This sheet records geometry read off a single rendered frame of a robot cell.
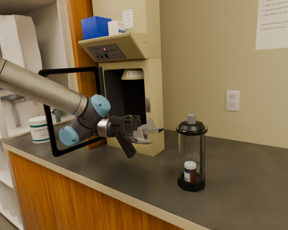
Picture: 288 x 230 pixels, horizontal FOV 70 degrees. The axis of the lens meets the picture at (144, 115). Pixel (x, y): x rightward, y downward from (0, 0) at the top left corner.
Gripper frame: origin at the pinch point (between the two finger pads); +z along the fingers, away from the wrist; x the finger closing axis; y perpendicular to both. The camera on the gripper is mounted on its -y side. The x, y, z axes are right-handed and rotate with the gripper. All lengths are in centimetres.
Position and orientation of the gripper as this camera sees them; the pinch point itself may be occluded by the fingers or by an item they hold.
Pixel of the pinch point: (158, 137)
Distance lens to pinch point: 77.5
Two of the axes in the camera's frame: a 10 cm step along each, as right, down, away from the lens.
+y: -0.5, -9.7, -2.3
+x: 3.5, -2.4, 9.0
